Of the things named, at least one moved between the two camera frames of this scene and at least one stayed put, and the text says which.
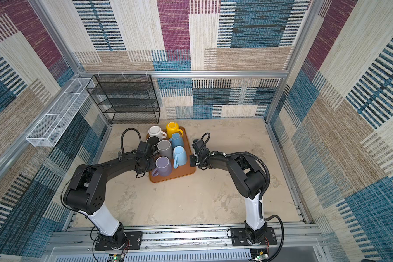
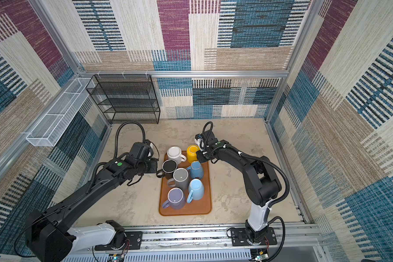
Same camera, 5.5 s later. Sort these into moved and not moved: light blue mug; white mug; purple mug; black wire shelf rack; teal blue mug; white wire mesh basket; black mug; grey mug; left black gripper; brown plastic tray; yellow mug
Moved: purple mug; yellow mug; brown plastic tray; light blue mug; white mug; black mug; grey mug; teal blue mug
Not moved: white wire mesh basket; left black gripper; black wire shelf rack
